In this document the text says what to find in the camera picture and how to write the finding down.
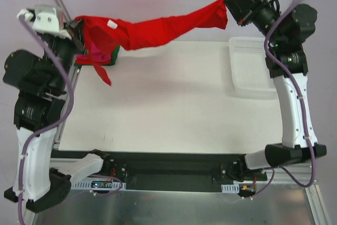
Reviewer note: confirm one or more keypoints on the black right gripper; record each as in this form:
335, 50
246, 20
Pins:
247, 12

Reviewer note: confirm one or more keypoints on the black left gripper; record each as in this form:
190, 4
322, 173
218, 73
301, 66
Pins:
76, 36

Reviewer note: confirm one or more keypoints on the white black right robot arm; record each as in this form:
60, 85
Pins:
288, 69

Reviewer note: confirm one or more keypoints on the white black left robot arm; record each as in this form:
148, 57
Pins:
38, 107

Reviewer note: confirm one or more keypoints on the folded pink t shirt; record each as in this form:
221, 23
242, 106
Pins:
95, 55

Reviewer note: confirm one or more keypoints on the folded green t shirt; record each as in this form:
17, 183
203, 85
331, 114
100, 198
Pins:
114, 54

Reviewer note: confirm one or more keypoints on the white perforated plastic basket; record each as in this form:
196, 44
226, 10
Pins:
250, 75

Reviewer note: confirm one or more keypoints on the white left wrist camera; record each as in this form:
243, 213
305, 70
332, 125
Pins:
46, 18

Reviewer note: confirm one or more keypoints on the white slotted cable duct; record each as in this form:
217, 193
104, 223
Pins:
96, 184

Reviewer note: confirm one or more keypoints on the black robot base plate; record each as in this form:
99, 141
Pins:
184, 172

